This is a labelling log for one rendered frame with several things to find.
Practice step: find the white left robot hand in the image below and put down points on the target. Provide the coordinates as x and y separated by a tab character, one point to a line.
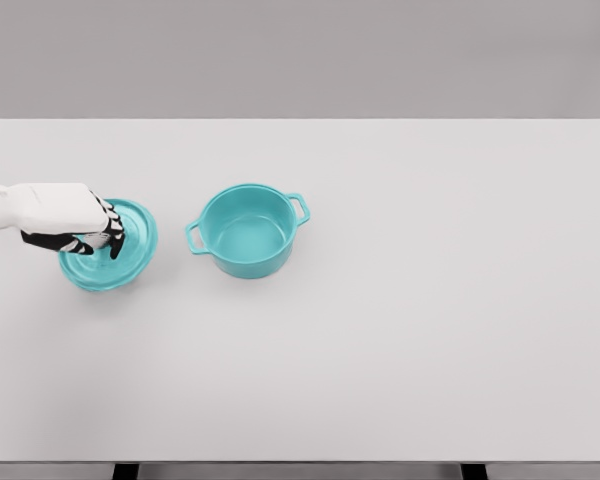
60	210

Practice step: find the teal pot lid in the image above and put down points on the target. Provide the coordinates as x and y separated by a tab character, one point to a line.
130	250

